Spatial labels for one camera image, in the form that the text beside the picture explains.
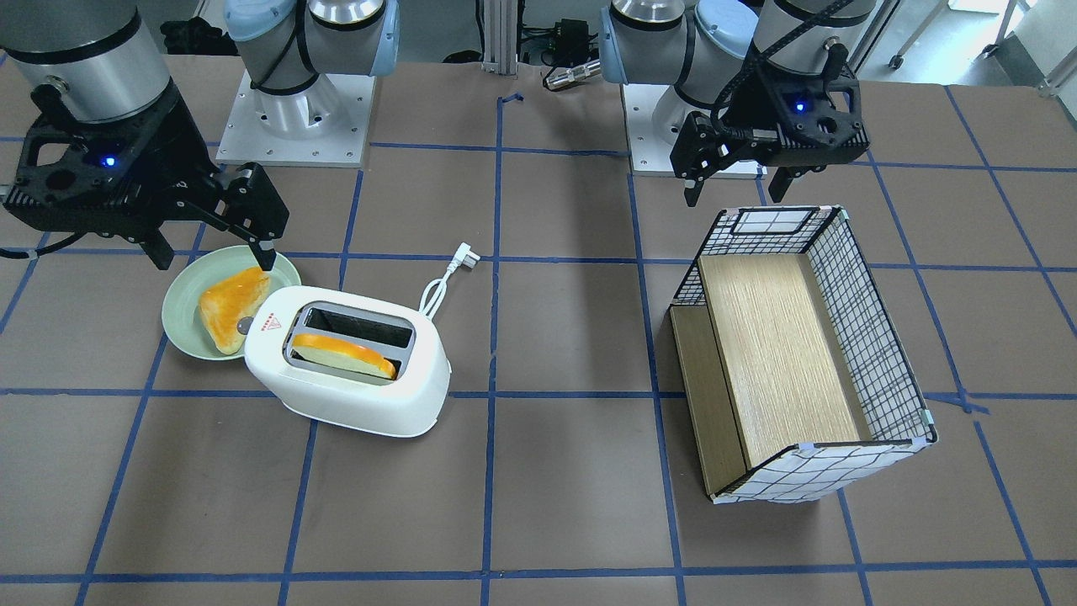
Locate green plate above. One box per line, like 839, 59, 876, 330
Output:
162, 246, 300, 360

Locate checkered wire basket wooden shelf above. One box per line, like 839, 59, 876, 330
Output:
668, 206, 938, 505

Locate white toaster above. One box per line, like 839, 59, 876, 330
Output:
244, 286, 451, 438

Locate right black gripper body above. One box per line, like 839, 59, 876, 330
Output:
3, 82, 289, 244

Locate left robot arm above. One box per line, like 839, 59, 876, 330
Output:
599, 1, 875, 206

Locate bread slice in toaster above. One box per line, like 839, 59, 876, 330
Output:
291, 333, 397, 380

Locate white toaster power cord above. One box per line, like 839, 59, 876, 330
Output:
417, 242, 479, 319

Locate aluminium frame post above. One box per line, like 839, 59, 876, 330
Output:
480, 0, 523, 79

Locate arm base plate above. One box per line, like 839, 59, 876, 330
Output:
216, 74, 379, 169
621, 82, 771, 179

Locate bread slice on plate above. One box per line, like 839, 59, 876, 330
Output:
199, 266, 272, 354

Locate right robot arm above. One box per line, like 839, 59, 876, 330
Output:
3, 1, 400, 271

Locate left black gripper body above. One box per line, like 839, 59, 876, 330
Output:
671, 64, 870, 179

